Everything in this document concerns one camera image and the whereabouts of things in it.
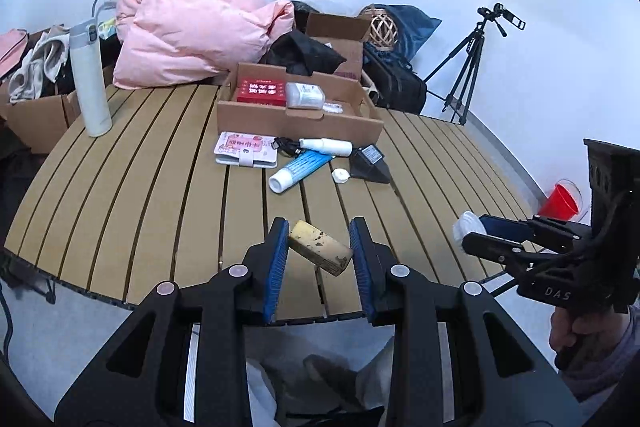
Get person's right leg grey trousers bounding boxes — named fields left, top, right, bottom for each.
left=356, top=337, right=395, bottom=410

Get white spray bottle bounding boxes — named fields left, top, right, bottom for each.
left=299, top=138, right=354, bottom=157

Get black camera tripod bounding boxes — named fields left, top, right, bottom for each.
left=424, top=18, right=488, bottom=126

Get blue white tube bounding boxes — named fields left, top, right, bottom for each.
left=268, top=150, right=332, bottom=194

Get small white round jar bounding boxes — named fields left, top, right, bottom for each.
left=452, top=210, right=487, bottom=248

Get woven rattan ball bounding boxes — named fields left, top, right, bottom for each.
left=360, top=5, right=399, bottom=52

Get person's left leg grey trousers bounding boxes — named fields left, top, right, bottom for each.
left=245, top=359, right=279, bottom=427

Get red bucket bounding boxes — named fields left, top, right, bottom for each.
left=538, top=179, right=584, bottom=221

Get clear plastic bottle white label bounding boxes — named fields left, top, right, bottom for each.
left=285, top=82, right=326, bottom=110

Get white round lid in tray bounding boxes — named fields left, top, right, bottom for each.
left=322, top=102, right=344, bottom=114

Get person's leg grey trousers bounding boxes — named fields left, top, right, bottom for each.
left=245, top=359, right=279, bottom=427
left=356, top=337, right=395, bottom=410

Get white thermos bottle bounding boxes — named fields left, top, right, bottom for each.
left=70, top=17, right=112, bottom=138

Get rear open cardboard box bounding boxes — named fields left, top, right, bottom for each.
left=306, top=13, right=371, bottom=81

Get dark blue cloth bag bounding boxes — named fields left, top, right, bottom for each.
left=376, top=4, right=442, bottom=64

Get beige cloth bundle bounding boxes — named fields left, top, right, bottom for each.
left=8, top=25, right=70, bottom=104

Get open shallow cardboard tray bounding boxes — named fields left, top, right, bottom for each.
left=216, top=62, right=385, bottom=148

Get black power adapter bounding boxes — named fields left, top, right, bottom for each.
left=348, top=144, right=392, bottom=184

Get left cardboard box with clothes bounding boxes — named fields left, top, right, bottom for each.
left=1, top=84, right=84, bottom=154

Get red box white characters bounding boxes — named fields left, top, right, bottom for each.
left=236, top=78, right=286, bottom=107

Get pink bag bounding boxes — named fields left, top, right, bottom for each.
left=0, top=29, right=29, bottom=79

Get black garment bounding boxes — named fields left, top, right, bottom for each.
left=259, top=29, right=346, bottom=77

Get person's right hand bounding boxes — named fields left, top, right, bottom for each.
left=549, top=308, right=630, bottom=371

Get pink white wallet booklet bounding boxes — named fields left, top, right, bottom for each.
left=214, top=131, right=278, bottom=169

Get pink puffy duvet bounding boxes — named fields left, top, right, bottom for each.
left=113, top=0, right=294, bottom=90

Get black backpack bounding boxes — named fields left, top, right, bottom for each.
left=362, top=42, right=427, bottom=115

